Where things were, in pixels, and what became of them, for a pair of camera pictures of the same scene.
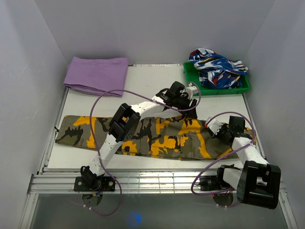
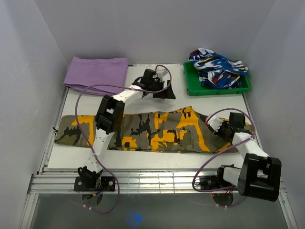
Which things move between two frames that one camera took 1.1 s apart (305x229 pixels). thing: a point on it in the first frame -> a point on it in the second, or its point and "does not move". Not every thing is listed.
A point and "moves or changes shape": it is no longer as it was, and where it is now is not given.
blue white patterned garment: x=216 y=71 does not move
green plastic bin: x=192 y=75 does not move
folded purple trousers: x=97 y=76 does not move
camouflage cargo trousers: x=91 y=136 moves or changes shape
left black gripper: x=188 y=101 -> x=167 y=93
